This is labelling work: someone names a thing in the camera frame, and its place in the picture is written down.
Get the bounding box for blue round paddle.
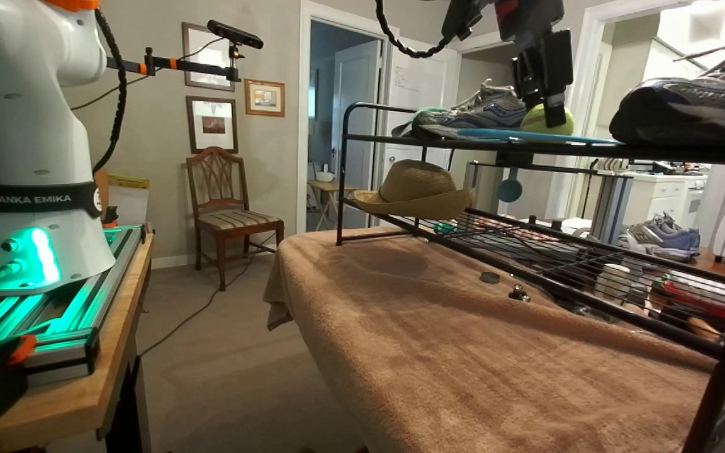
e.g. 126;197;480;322
496;167;524;204

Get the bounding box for grey and blue running shoe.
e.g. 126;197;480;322
409;79;528;137

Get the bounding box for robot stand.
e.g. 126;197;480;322
0;225;155;453

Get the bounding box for wooden chair with striped seat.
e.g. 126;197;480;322
186;147;286;292

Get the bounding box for camera on mount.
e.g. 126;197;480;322
106;19;265;84

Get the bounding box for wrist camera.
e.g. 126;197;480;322
441;0;484;42

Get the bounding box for dark framed picture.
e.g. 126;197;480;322
186;96;239;155

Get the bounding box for tan blanket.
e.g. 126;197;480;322
263;226;725;453

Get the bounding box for large framed picture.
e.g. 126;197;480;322
181;22;236;92

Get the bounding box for pair of blue grey shoes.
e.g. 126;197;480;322
618;212;702;263

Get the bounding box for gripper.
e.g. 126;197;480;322
495;0;575;128

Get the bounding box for straw hat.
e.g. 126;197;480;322
352;159;476;221

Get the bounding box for black cable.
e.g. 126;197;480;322
138;232;277;358

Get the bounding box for small folding table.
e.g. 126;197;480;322
308;180;358;232

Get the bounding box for dark blue running shoe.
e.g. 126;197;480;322
609;31;725;149

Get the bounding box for small wooden framed picture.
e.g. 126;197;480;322
244;79;286;118

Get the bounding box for white drawer cabinet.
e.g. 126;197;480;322
621;171;711;228

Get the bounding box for blue flat strip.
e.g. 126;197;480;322
456;128;622;146

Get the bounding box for white interior door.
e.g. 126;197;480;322
330;40;383;231

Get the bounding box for yellow-green tennis ball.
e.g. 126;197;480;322
519;103;575;137

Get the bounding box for black metal shoe rack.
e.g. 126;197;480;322
335;102;725;453

